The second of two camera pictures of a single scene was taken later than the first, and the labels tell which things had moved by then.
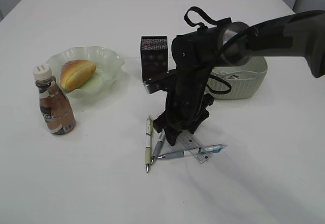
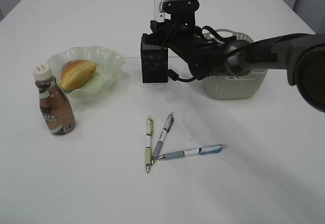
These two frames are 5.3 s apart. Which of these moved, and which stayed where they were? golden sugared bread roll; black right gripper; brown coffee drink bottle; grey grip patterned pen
Moved: black right gripper
Stayed: grey grip patterned pen; brown coffee drink bottle; golden sugared bread roll
